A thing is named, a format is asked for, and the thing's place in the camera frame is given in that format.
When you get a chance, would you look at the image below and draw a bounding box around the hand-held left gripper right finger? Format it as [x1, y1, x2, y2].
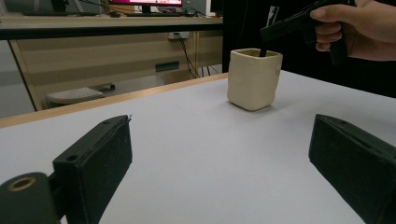
[307, 113, 396, 224]

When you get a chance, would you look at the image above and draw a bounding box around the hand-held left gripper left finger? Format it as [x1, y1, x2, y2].
[51, 114, 134, 224]

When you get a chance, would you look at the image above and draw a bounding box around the black handled brush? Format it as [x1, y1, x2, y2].
[259, 41, 269, 59]

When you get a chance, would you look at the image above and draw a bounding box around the cream square ceramic cup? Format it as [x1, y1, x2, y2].
[226, 48, 284, 112]

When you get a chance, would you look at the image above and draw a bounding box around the white tag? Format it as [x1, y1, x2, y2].
[266, 5, 280, 28]

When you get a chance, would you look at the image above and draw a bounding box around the black curtain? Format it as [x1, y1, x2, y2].
[221, 0, 396, 99]

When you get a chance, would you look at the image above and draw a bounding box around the grey wheeled chair base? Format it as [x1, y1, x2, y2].
[46, 83, 116, 105]

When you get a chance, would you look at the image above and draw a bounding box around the light wooden office desk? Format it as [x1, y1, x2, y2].
[0, 15, 224, 111]

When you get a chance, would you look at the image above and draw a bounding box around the black keyboard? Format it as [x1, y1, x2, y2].
[126, 12, 182, 18]
[22, 11, 101, 17]

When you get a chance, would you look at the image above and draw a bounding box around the monitor with pink screen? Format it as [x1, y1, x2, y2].
[108, 0, 183, 14]

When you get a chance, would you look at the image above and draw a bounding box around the black power cable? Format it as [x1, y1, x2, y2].
[176, 32, 201, 79]

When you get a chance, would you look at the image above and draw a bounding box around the white wall socket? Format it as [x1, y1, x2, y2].
[167, 31, 191, 40]

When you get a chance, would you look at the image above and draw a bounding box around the black horizontal rail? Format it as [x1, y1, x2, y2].
[0, 22, 224, 41]

